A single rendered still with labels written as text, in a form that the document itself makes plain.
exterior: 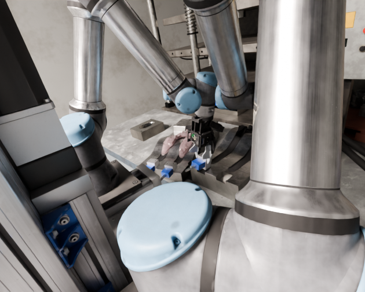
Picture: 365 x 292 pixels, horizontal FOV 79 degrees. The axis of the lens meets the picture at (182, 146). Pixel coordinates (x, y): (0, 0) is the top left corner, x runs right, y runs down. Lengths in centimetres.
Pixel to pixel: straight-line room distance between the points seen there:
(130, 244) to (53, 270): 20
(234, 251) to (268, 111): 14
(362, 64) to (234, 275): 134
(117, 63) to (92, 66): 230
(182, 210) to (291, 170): 12
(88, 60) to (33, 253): 54
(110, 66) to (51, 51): 64
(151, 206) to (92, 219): 21
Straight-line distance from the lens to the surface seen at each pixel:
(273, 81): 24
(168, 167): 107
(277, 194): 22
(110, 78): 302
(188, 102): 63
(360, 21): 145
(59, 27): 291
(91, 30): 75
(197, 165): 92
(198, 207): 25
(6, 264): 40
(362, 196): 106
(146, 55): 62
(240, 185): 88
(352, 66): 148
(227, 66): 52
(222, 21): 45
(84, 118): 69
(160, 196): 29
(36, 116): 40
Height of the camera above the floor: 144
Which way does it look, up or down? 28 degrees down
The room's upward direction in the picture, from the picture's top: 10 degrees counter-clockwise
